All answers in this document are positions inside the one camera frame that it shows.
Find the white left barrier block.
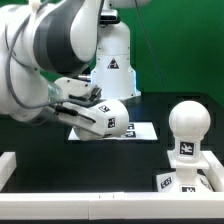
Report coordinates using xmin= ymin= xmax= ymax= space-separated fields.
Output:
xmin=0 ymin=152 xmax=17 ymax=191

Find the white lamp shade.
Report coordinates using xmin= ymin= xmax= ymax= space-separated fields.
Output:
xmin=73 ymin=99 xmax=129 ymax=141

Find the white lamp bulb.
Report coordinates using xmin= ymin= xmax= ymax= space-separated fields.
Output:
xmin=169 ymin=100 xmax=211 ymax=162

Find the white front barrier wall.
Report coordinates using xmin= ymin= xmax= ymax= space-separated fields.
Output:
xmin=0 ymin=192 xmax=224 ymax=220

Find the white barrier block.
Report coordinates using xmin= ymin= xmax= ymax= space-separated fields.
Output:
xmin=0 ymin=152 xmax=17 ymax=191
xmin=202 ymin=151 xmax=224 ymax=192

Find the white marker paper sheet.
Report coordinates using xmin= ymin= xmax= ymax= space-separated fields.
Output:
xmin=68 ymin=122 xmax=158 ymax=141

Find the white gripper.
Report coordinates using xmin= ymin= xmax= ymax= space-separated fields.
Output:
xmin=55 ymin=77 xmax=106 ymax=138

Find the white right barrier block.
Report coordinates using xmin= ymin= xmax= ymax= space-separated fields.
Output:
xmin=202 ymin=151 xmax=224 ymax=192

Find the white lamp base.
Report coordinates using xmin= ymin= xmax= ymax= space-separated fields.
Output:
xmin=156 ymin=150 xmax=213 ymax=193

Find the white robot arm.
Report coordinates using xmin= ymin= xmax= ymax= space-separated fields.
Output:
xmin=0 ymin=0 xmax=149 ymax=140

